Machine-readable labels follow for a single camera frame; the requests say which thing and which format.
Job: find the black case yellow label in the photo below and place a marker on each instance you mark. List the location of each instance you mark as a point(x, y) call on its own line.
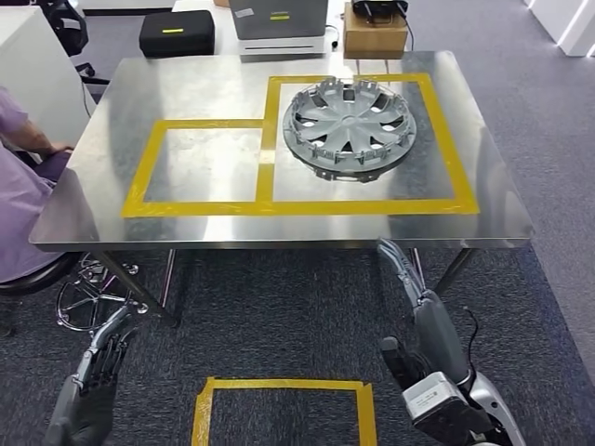
point(177, 40)

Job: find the stainless steel workbench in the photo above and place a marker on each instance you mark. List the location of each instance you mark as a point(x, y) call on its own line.
point(209, 92)

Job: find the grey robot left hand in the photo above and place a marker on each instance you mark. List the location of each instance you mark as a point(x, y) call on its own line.
point(84, 406)

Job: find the grey plastic wheel cover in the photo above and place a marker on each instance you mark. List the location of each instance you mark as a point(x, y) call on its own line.
point(349, 129)

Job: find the white desk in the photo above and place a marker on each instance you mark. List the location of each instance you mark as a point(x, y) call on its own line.
point(37, 80)

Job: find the white furniture panel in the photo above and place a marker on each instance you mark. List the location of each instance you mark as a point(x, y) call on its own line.
point(562, 21)

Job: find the black office chair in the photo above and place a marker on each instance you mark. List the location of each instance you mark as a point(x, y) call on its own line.
point(69, 24)

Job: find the brown cardboard box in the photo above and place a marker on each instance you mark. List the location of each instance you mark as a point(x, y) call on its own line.
point(371, 37)

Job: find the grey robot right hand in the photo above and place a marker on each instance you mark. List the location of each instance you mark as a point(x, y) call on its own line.
point(437, 338)

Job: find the long white cabinet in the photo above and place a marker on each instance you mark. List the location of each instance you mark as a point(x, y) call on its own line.
point(125, 6)

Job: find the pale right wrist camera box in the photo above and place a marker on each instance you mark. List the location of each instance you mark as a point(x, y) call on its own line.
point(437, 400)

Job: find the yellow tape outline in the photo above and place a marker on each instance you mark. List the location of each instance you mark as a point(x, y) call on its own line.
point(265, 160)

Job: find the person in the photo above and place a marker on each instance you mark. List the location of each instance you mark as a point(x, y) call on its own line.
point(18, 209)

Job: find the black stool chrome base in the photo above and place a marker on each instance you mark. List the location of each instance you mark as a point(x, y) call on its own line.
point(41, 277)

